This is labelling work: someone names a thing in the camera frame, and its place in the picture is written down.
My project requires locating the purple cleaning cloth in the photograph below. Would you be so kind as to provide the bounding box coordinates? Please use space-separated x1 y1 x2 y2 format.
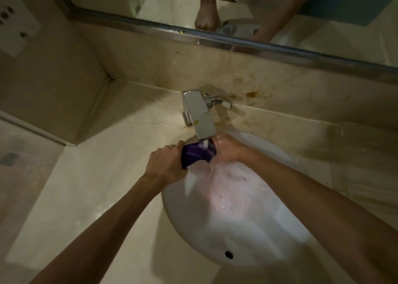
181 139 217 170

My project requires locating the person's right hand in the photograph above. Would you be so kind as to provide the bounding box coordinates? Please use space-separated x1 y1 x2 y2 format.
211 134 259 165

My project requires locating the person's left hand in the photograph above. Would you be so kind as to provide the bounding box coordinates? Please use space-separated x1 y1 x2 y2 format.
144 140 190 185

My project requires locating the person's left forearm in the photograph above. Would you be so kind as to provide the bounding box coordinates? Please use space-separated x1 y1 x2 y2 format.
29 173 162 284

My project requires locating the chrome square faucet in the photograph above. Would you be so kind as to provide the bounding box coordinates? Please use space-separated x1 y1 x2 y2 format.
182 88 233 141

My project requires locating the person's right forearm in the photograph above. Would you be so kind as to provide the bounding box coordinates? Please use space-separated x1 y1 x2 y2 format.
248 151 398 284

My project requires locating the white round sink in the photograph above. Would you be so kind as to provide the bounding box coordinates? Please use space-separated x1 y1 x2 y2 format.
161 131 315 267

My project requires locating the beige marble countertop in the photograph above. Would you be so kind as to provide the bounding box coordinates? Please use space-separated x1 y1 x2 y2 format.
0 79 398 284

